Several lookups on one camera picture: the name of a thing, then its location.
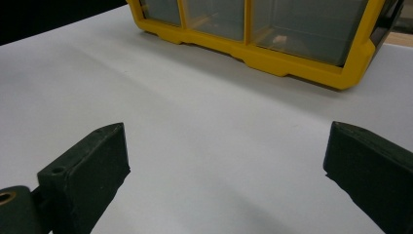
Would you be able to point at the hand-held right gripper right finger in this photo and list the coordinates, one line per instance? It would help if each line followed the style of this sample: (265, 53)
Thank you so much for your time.
(373, 169)

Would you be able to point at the yellow and black organizer cabinet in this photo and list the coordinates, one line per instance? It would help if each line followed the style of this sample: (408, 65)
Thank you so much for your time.
(292, 70)

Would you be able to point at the light wooden table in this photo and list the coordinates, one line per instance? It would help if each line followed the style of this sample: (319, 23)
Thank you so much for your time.
(401, 39)

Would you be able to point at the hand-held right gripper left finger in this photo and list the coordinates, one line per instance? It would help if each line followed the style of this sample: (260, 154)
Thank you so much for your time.
(84, 169)

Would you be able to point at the set of clear drawers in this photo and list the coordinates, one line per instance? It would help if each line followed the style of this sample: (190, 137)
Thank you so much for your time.
(292, 29)

